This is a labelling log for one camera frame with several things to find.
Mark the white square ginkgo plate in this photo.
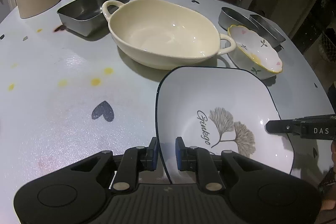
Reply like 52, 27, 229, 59
155, 67, 294, 184

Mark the white floral scalloped bowl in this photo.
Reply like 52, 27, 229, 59
227, 25, 283, 80

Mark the rectangular steel tray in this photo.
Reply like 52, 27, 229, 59
249, 14, 285, 48
57, 0, 130, 38

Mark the cream ceramic handled dish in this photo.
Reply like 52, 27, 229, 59
101, 0, 237, 71

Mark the oval stainless steel bowl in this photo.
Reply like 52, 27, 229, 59
218, 7, 259, 32

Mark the person's right hand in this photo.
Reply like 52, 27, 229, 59
320, 140, 335, 211

